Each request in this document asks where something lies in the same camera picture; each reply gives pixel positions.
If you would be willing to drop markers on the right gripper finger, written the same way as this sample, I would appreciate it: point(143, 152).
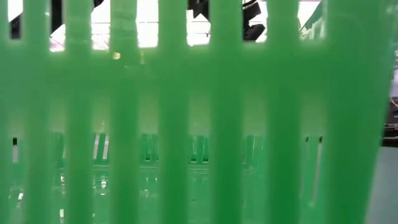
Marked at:
point(199, 7)

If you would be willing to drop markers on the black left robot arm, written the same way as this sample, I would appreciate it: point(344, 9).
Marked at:
point(56, 15)

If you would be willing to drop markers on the black computer monitor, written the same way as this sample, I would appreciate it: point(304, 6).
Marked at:
point(393, 112)

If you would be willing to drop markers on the green table mat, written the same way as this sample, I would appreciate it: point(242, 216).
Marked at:
point(385, 186)

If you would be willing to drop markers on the black metal table frame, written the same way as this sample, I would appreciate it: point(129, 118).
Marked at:
point(390, 141)

